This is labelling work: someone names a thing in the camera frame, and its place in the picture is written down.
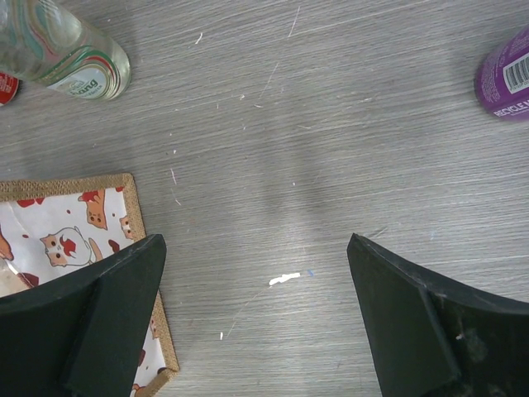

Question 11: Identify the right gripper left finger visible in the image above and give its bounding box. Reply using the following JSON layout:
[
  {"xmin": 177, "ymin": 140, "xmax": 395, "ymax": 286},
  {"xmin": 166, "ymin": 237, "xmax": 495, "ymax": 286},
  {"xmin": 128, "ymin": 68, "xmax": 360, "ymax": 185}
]
[{"xmin": 1, "ymin": 234, "xmax": 166, "ymax": 396}]

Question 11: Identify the red soda can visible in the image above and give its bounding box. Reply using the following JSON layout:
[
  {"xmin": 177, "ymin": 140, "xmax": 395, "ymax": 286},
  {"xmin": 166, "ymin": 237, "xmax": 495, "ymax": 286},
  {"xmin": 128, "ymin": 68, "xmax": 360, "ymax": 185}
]
[{"xmin": 0, "ymin": 72, "xmax": 20, "ymax": 107}]

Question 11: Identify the purple can right side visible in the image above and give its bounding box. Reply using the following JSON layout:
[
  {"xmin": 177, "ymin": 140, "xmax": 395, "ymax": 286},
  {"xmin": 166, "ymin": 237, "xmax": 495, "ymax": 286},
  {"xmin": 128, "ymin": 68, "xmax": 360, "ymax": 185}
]
[{"xmin": 474, "ymin": 26, "xmax": 529, "ymax": 122}]

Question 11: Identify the burlap canvas tote bag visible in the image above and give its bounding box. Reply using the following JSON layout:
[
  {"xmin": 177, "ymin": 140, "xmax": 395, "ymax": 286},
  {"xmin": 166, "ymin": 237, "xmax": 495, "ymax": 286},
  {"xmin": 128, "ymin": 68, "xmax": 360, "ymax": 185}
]
[{"xmin": 1, "ymin": 174, "xmax": 179, "ymax": 396}]

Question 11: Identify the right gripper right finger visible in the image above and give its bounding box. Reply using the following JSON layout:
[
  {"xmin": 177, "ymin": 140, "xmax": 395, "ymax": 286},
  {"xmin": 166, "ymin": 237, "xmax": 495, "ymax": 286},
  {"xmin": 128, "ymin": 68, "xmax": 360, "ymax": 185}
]
[{"xmin": 347, "ymin": 234, "xmax": 528, "ymax": 396}]

